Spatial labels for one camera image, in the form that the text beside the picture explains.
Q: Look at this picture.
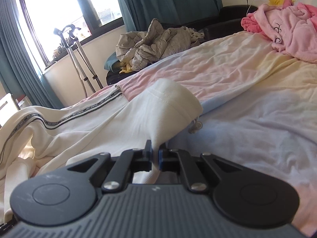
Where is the teal cushion on sofa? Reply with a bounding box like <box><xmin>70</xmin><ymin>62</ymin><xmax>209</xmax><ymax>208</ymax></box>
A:
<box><xmin>104</xmin><ymin>52</ymin><xmax>119</xmax><ymax>72</ymax></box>

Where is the pastel pink yellow bed sheet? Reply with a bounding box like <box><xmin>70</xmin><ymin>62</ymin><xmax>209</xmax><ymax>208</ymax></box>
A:
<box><xmin>119</xmin><ymin>32</ymin><xmax>316</xmax><ymax>236</ymax></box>

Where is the silver garment steamer stand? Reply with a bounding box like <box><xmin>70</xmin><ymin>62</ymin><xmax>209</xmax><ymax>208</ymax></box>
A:
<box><xmin>54</xmin><ymin>24</ymin><xmax>103</xmax><ymax>98</ymax></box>

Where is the teal right curtain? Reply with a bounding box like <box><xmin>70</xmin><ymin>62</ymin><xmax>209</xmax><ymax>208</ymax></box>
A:
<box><xmin>118</xmin><ymin>0</ymin><xmax>222</xmax><ymax>31</ymax></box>

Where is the white wooden chair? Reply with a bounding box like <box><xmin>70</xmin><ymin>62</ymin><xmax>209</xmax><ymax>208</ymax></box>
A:
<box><xmin>0</xmin><ymin>93</ymin><xmax>26</xmax><ymax>127</ymax></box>

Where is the teal curtain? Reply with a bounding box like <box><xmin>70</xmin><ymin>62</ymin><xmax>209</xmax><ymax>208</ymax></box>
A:
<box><xmin>118</xmin><ymin>0</ymin><xmax>222</xmax><ymax>31</ymax></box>
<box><xmin>1</xmin><ymin>0</ymin><xmax>63</xmax><ymax>109</ymax></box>

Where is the yellow item on sofa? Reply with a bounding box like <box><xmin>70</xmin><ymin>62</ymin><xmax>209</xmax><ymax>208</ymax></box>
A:
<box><xmin>119</xmin><ymin>63</ymin><xmax>133</xmax><ymax>74</ymax></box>

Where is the dark framed window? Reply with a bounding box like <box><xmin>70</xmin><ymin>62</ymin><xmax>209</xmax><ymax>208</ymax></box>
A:
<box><xmin>19</xmin><ymin>0</ymin><xmax>124</xmax><ymax>67</ymax></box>

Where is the beige quilted jacket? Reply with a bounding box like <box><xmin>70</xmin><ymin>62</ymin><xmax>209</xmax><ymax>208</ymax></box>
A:
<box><xmin>116</xmin><ymin>19</ymin><xmax>205</xmax><ymax>71</ymax></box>

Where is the yellow plush toy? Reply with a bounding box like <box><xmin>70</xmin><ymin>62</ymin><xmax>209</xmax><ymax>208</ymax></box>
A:
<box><xmin>268</xmin><ymin>0</ymin><xmax>285</xmax><ymax>7</ymax></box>

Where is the teal left curtain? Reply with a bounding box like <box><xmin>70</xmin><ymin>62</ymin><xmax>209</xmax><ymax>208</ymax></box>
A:
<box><xmin>1</xmin><ymin>0</ymin><xmax>63</xmax><ymax>109</ymax></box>

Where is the pink fluffy robe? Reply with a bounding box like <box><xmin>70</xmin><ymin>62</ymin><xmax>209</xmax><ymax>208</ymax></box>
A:
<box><xmin>241</xmin><ymin>0</ymin><xmax>316</xmax><ymax>63</ymax></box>

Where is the black leather sofa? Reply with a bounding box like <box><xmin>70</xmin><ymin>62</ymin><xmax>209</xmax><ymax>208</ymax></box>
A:
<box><xmin>106</xmin><ymin>5</ymin><xmax>257</xmax><ymax>85</ymax></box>

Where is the cream white zip hoodie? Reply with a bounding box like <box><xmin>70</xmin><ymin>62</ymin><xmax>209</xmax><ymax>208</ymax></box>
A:
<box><xmin>1</xmin><ymin>79</ymin><xmax>202</xmax><ymax>223</ymax></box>

